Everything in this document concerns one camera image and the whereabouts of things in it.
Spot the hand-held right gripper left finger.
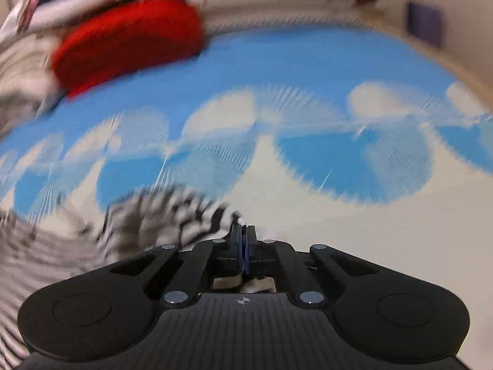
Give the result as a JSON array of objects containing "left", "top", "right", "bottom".
[{"left": 110, "top": 221, "right": 245, "bottom": 310}]

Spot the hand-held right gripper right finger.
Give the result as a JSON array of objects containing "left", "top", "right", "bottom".
[{"left": 246, "top": 224, "right": 381, "bottom": 310}]

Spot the striped hooded top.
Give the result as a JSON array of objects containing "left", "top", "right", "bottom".
[{"left": 0, "top": 183, "right": 278, "bottom": 370}]

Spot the blue printed bed sheet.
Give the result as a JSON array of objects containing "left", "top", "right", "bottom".
[{"left": 0, "top": 14, "right": 493, "bottom": 355}]

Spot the red folded blanket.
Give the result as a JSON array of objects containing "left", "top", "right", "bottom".
[{"left": 50, "top": 0, "right": 206, "bottom": 100}]

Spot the white fluffy folded blanket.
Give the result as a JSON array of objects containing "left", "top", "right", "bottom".
[{"left": 0, "top": 33, "right": 67, "bottom": 141}]

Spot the purple box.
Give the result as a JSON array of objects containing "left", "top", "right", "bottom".
[{"left": 405, "top": 1, "right": 444, "bottom": 49}]

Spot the white folded sheet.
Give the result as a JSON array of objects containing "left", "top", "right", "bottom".
[{"left": 8, "top": 0, "right": 139, "bottom": 33}]

